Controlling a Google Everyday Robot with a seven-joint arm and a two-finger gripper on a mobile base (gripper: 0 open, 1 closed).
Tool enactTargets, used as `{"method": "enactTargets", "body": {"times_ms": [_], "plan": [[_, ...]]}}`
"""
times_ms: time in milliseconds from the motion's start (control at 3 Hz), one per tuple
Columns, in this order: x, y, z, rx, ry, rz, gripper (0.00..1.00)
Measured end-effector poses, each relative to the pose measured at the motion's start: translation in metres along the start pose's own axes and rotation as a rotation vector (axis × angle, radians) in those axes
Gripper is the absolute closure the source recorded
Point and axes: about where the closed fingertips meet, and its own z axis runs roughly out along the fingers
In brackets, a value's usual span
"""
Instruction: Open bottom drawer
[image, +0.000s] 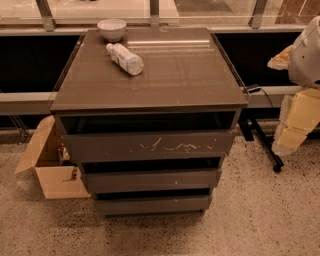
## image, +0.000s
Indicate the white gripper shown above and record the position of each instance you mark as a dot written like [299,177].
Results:
[306,63]

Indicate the grey bottom drawer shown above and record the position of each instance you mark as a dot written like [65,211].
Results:
[153,206]

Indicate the grey drawer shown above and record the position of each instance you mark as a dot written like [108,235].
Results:
[153,206]
[150,181]
[147,146]

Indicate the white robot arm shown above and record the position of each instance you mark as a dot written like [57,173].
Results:
[304,64]

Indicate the dark grey drawer cabinet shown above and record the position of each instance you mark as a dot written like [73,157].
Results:
[186,86]

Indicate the grey middle drawer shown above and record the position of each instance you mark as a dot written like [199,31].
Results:
[150,181]

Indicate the grey top drawer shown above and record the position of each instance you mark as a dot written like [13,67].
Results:
[147,146]

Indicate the open cardboard box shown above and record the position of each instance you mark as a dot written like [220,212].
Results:
[41,155]

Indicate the small black device on ledge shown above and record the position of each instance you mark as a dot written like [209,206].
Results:
[253,88]

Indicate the black wheeled stand leg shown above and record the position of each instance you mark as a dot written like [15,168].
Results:
[248,126]

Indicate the clear plastic water bottle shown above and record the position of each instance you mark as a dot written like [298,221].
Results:
[127,60]

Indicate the white ceramic bowl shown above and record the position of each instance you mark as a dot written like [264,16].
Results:
[112,29]

